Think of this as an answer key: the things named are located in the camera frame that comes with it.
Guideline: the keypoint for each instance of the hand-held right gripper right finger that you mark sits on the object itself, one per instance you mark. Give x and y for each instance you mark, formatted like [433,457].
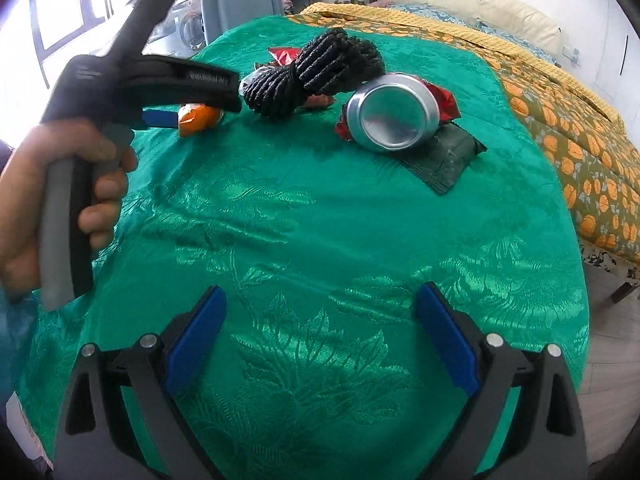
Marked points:
[445,335]

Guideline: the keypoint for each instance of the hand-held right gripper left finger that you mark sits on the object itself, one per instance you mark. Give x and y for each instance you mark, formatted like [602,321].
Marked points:
[195,340]

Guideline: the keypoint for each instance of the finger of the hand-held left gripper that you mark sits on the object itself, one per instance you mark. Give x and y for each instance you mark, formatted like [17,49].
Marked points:
[145,20]
[160,119]

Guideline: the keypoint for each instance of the orange white snack wrapper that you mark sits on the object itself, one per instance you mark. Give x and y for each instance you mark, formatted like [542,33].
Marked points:
[200,120]

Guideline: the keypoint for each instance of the person's left hand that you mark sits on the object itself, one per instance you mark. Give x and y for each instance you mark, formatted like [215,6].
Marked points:
[25,200]

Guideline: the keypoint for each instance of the grey washing machine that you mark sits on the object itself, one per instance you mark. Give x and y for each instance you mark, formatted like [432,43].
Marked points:
[182,22]

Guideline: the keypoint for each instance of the black framed window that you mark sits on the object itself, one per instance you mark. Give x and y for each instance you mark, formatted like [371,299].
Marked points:
[65,15]

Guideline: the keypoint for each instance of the small red wrapper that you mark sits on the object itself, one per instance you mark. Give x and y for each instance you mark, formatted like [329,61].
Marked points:
[282,56]

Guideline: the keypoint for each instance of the green floral tablecloth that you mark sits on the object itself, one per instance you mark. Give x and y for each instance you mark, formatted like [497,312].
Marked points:
[300,240]

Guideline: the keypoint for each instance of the small orange wrapper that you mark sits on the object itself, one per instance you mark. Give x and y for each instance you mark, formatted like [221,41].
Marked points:
[320,101]

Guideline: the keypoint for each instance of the dark green packet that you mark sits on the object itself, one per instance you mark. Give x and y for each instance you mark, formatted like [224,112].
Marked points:
[445,165]

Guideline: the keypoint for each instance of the black white floral bed skirt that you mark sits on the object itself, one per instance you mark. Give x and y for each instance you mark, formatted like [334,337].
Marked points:
[610,260]

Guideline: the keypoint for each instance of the silver drink can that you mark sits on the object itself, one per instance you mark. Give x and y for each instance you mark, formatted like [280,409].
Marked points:
[395,115]

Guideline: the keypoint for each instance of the red foil wrapper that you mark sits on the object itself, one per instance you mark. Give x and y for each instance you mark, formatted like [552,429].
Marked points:
[447,102]

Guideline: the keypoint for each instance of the teal patterned pillow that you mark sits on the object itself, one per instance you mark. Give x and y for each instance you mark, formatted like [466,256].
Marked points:
[520,42]
[435,12]

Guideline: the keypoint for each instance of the cream padded headboard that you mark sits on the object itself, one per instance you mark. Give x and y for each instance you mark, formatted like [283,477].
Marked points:
[465,2]

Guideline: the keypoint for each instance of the white wardrobe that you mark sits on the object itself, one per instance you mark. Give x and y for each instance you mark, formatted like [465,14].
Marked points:
[622,60]

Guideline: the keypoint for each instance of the wall socket shelf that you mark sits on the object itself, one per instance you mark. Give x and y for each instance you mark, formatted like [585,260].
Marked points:
[572,54]

